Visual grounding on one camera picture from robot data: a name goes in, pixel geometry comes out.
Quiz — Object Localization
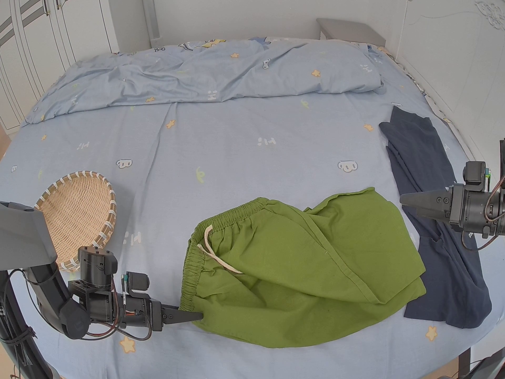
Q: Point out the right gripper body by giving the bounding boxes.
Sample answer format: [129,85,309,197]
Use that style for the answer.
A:
[450,183,492,234]

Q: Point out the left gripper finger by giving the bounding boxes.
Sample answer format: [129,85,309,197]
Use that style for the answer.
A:
[163,316,204,327]
[163,303,204,317]

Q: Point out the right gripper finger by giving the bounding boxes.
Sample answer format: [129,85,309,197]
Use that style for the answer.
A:
[417,209,450,224]
[400,189,450,209]

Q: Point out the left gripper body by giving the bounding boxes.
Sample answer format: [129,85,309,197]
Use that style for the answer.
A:
[118,293,164,331]

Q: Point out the green shorts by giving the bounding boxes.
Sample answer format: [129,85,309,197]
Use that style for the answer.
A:
[181,187,427,350]

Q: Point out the round woven basket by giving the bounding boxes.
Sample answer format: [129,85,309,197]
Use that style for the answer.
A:
[35,170,118,272]

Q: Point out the bed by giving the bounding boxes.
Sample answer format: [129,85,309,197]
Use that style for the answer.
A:
[0,0,505,379]

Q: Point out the dark blue T-shirt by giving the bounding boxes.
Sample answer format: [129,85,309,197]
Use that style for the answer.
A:
[379,106,492,329]

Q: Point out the grey bedside table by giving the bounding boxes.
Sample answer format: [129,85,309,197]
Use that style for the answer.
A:
[316,17,386,49]

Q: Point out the pale blue quilt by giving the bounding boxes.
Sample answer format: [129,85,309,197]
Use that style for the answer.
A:
[22,36,389,127]

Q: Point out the white wardrobe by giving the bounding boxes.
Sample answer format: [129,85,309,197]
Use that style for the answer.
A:
[0,0,120,135]

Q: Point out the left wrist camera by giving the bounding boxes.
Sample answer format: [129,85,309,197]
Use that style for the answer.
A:
[120,271,151,297]

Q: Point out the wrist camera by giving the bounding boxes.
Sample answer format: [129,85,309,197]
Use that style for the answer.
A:
[120,271,151,297]
[465,161,492,192]

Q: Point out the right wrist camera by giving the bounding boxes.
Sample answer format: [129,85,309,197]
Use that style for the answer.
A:
[465,161,492,192]

